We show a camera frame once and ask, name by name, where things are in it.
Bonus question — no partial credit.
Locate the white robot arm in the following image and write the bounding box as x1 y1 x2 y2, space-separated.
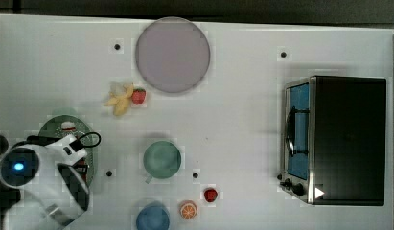
0 145 90 230

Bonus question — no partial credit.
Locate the green oval strainer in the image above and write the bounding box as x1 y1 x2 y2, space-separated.
39 115 99 185

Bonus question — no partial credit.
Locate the green mug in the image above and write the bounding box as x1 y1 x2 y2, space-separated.
143 141 182 184

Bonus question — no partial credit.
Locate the red toy strawberry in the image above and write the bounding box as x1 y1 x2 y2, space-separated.
131 88 147 105

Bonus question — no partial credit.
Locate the purple round plate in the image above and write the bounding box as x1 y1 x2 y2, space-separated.
135 17 211 93

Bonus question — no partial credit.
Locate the peeled toy banana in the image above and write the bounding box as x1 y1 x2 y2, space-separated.
104 83 134 116

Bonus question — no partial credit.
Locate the small red toy fruit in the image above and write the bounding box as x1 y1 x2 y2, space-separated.
203 188 218 202

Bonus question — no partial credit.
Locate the orange slice toy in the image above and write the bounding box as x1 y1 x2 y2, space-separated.
179 200 197 219

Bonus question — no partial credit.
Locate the blue cup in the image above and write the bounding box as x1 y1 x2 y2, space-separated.
136 202 171 230

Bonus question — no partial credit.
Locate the black toaster oven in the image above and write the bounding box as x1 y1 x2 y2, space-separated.
277 76 387 206

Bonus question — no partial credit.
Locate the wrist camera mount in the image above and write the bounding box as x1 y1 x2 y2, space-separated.
46 134 87 165

